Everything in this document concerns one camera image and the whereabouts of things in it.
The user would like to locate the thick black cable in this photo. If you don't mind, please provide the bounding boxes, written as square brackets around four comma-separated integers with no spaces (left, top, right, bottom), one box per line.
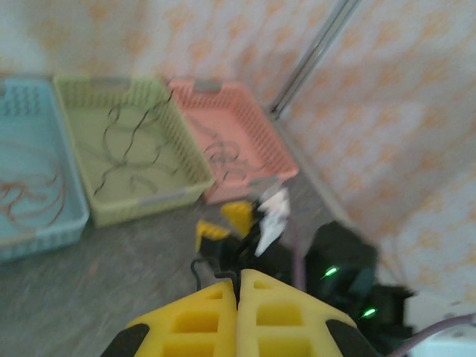
[92,89,180,198]

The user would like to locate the pink perforated plastic basket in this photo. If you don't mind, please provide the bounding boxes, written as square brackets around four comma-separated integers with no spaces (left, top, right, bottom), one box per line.
[167,77,300,205]

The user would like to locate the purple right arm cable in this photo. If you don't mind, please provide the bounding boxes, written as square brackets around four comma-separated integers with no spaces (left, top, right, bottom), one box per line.
[292,219,476,357]

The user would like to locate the thin orange cable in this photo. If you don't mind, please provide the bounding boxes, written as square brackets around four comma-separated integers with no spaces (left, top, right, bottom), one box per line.
[0,178,42,231]
[7,148,68,231]

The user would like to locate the thin black cable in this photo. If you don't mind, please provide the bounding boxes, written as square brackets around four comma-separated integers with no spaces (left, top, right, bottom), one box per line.
[204,122,269,187]

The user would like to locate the blue perforated plastic basket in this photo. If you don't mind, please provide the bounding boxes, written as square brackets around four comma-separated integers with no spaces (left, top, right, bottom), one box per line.
[0,77,90,263]

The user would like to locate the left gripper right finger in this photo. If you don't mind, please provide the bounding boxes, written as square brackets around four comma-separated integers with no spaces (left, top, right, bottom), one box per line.
[237,269,380,357]

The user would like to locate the cable pile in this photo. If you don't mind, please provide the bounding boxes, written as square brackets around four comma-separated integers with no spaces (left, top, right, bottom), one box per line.
[190,258,239,292]

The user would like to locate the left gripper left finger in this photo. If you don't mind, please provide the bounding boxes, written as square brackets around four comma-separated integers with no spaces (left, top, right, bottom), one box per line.
[100,280,239,357]

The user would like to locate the green perforated plastic basket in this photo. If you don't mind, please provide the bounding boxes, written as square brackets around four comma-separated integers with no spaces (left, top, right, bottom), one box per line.
[54,74,216,228]

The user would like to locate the aluminium frame post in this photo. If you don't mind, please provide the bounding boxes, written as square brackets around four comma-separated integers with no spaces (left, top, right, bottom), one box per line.
[269,0,358,116]

